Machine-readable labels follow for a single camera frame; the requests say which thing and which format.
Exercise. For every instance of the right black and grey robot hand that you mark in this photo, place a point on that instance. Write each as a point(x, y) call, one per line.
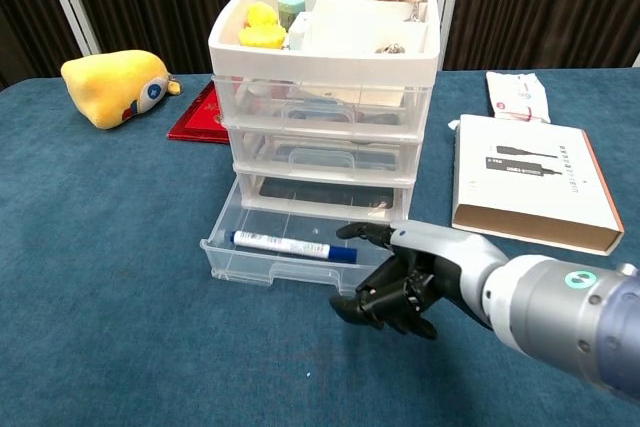
point(450, 257)

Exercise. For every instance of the clear drawer holding marker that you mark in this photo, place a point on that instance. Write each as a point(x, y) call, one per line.
point(240, 272)

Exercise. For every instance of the clear drawer holding small items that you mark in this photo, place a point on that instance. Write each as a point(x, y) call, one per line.
point(415, 112)

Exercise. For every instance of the white plastic drawer organizer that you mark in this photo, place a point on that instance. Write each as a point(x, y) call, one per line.
point(325, 64)

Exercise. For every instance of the clear drawer holding dark case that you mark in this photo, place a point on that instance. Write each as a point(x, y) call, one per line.
point(245, 152)

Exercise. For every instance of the white printed cardboard box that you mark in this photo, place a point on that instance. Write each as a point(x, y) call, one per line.
point(530, 182)

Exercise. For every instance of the black flat pad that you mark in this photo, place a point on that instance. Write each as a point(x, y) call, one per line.
point(325, 192)

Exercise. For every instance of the blue and white marker pen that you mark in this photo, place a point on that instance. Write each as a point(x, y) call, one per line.
point(280, 244)

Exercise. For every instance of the white tissue packet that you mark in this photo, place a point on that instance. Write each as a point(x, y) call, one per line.
point(517, 94)

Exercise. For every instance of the dark blue flat case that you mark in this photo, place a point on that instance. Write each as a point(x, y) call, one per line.
point(285, 154)

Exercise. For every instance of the small metal trinket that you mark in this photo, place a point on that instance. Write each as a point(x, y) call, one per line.
point(390, 49)

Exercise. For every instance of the small white box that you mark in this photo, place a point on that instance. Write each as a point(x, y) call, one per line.
point(299, 32)

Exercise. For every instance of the red certificate booklet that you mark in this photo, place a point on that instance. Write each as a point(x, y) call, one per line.
point(200, 122)

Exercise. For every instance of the green cube eraser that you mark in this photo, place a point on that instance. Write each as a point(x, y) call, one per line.
point(291, 9)

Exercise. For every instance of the yellow rubber duck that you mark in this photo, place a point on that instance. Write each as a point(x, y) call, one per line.
point(260, 27)

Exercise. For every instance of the blue table cloth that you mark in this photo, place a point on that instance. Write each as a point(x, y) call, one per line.
point(150, 322)

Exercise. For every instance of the yellow plush toy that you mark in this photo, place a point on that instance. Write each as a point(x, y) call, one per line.
point(107, 84)

